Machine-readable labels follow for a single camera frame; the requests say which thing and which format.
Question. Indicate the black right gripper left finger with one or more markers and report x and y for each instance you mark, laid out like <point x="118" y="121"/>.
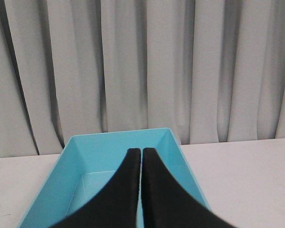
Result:
<point x="115" y="205"/>

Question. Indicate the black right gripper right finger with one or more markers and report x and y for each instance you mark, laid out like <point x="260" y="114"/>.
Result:
<point x="166" y="204"/>

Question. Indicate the light blue plastic box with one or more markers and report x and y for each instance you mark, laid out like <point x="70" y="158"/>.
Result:
<point x="88" y="162"/>

